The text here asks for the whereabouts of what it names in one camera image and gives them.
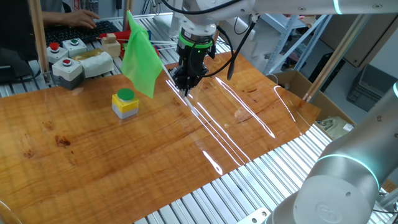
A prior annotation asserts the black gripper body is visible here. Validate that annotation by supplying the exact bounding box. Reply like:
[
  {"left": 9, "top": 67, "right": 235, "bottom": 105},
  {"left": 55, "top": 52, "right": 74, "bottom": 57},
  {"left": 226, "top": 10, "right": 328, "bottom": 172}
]
[{"left": 172, "top": 46, "right": 215, "bottom": 80}]

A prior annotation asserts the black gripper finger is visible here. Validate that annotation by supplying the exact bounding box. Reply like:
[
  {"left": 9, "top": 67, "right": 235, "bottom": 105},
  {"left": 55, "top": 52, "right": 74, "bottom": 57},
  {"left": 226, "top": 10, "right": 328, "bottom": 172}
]
[
  {"left": 174, "top": 76, "right": 187, "bottom": 94},
  {"left": 186, "top": 77, "right": 201, "bottom": 97}
]

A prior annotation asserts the green flag white stick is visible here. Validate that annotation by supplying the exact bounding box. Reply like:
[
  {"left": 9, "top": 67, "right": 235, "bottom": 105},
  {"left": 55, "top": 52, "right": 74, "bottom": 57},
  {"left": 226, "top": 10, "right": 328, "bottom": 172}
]
[{"left": 120, "top": 11, "right": 200, "bottom": 118}]

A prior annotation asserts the operator bare forearm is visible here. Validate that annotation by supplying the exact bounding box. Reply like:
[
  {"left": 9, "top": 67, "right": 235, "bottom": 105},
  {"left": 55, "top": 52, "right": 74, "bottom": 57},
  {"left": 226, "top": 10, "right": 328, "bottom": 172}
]
[{"left": 42, "top": 11, "right": 66, "bottom": 27}]

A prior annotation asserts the rolled red flag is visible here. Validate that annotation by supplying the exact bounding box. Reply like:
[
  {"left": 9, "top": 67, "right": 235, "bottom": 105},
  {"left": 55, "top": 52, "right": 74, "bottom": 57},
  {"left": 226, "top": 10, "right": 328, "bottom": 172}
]
[{"left": 98, "top": 30, "right": 131, "bottom": 41}]

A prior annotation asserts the operator bare hand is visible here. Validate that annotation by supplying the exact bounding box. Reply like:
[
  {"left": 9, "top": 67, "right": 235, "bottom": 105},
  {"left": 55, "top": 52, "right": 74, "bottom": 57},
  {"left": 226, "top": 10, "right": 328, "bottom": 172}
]
[{"left": 63, "top": 9, "right": 101, "bottom": 29}]

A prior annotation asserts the yellow box green push button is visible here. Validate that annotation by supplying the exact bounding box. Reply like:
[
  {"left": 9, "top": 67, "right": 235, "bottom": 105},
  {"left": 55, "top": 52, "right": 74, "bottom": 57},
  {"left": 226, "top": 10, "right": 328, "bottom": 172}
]
[{"left": 111, "top": 88, "right": 140, "bottom": 120}]

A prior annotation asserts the large wooden block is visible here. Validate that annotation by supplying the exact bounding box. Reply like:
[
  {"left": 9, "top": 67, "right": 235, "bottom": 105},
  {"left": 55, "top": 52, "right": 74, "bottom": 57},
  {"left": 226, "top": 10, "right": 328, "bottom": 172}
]
[{"left": 101, "top": 39, "right": 122, "bottom": 58}]

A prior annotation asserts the cardboard box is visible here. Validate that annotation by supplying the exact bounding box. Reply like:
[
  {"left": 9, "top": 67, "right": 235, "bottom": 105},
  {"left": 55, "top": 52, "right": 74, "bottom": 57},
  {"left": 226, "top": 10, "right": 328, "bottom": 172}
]
[{"left": 270, "top": 70, "right": 357, "bottom": 141}]

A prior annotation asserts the white box green button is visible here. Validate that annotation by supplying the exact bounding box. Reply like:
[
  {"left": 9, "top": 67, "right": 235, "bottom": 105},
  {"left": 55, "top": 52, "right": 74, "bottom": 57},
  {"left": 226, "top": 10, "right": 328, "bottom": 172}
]
[{"left": 62, "top": 38, "right": 88, "bottom": 58}]

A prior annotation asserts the wood grain table mat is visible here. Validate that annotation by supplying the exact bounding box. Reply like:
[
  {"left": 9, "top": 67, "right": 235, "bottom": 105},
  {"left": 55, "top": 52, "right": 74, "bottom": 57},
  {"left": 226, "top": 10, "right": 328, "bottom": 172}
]
[{"left": 0, "top": 51, "right": 321, "bottom": 224}]

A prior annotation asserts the grey box red button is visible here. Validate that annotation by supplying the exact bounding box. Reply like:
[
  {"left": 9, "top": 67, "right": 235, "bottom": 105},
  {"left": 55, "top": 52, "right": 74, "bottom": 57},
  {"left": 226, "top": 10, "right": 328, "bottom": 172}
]
[{"left": 52, "top": 57, "right": 85, "bottom": 91}]

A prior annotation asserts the black keyboard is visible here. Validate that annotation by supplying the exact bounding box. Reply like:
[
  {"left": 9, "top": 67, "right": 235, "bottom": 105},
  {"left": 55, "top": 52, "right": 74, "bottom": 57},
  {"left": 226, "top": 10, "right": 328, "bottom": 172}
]
[{"left": 44, "top": 20, "right": 121, "bottom": 45}]

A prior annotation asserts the white box red button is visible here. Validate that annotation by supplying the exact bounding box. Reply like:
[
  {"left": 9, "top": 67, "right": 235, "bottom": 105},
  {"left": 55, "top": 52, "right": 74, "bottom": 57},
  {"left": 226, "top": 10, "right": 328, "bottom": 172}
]
[{"left": 46, "top": 42, "right": 70, "bottom": 65}]

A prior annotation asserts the tan wooden pole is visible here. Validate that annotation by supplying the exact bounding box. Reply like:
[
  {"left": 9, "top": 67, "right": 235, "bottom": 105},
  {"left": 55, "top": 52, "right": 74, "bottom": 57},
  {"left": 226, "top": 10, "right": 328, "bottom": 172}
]
[{"left": 302, "top": 14, "right": 369, "bottom": 103}]

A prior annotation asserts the pale plastic bag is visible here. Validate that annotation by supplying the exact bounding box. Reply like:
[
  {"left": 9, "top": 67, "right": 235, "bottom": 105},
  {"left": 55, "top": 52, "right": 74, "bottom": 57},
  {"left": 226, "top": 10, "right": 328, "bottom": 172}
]
[{"left": 317, "top": 116, "right": 356, "bottom": 140}]

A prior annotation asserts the person in grey shirt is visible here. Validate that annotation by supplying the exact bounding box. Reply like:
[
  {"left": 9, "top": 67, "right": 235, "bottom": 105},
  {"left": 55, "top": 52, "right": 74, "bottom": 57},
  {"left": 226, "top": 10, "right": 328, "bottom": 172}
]
[{"left": 40, "top": 0, "right": 65, "bottom": 13}]

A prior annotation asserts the black monitor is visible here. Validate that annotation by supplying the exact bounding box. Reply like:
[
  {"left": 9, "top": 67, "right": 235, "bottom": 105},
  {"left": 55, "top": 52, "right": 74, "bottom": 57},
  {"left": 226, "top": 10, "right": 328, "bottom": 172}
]
[{"left": 0, "top": 0, "right": 41, "bottom": 83}]

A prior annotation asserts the black plastic crate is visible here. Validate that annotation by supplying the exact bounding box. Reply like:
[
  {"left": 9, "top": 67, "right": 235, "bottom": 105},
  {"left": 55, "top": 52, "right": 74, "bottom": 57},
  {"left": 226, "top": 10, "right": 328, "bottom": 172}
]
[{"left": 346, "top": 63, "right": 398, "bottom": 113}]

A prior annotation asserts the brown cabinet board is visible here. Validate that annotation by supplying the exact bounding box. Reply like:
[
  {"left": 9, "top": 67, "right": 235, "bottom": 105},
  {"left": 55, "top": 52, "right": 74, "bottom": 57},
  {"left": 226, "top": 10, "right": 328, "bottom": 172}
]
[{"left": 320, "top": 14, "right": 398, "bottom": 68}]

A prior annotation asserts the green flange ring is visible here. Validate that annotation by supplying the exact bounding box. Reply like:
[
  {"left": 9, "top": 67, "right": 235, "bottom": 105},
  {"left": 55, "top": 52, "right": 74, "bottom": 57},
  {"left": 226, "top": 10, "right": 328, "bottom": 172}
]
[{"left": 178, "top": 32, "right": 214, "bottom": 50}]

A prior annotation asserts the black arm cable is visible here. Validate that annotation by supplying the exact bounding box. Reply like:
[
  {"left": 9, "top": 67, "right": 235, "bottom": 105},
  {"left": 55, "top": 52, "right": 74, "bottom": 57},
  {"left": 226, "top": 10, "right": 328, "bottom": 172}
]
[{"left": 160, "top": 0, "right": 259, "bottom": 81}]

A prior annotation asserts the wooden frame post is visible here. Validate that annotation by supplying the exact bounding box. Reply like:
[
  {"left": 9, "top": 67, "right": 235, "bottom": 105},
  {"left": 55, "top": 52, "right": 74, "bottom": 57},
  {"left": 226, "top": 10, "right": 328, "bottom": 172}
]
[
  {"left": 123, "top": 0, "right": 133, "bottom": 19},
  {"left": 27, "top": 0, "right": 52, "bottom": 85}
]

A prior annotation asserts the grey metal shelf frame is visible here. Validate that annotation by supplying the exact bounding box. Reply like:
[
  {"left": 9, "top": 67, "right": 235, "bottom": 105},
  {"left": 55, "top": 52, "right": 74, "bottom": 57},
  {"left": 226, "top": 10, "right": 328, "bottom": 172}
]
[{"left": 259, "top": 14, "right": 330, "bottom": 75}]

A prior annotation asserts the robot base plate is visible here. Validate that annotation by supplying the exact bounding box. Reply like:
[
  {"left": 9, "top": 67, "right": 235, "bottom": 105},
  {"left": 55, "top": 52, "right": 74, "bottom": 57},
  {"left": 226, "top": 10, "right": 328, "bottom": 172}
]
[{"left": 236, "top": 207, "right": 271, "bottom": 224}]

